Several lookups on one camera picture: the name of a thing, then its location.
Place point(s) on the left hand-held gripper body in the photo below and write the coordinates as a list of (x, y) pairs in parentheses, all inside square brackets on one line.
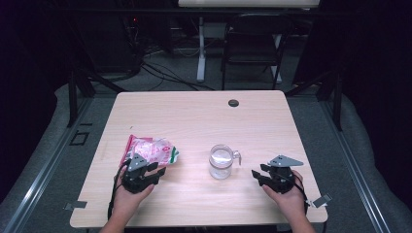
[(136, 177)]

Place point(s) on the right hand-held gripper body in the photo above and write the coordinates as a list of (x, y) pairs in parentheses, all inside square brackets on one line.
[(281, 179)]

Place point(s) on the red and white plastic bag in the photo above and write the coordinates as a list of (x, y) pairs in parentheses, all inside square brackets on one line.
[(152, 150)]

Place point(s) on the person's right hand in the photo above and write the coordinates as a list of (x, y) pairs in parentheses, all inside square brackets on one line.
[(291, 202)]

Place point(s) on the person's left hand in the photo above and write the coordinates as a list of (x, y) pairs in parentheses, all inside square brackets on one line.
[(124, 200)]

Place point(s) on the grey tape piece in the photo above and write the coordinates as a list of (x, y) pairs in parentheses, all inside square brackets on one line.
[(76, 205), (321, 201)]

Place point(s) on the black metal stand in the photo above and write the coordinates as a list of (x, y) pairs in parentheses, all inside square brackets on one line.
[(337, 103), (73, 97)]

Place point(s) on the black folding chair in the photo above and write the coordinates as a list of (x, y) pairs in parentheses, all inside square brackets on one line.
[(252, 39)]

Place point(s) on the dark cabinet with red light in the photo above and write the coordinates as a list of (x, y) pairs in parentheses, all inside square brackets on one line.
[(107, 42)]

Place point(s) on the white desk with white legs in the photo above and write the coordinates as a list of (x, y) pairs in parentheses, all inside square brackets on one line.
[(246, 3)]

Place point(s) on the aluminium floor rail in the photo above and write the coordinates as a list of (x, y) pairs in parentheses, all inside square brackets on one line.
[(353, 161), (39, 187)]

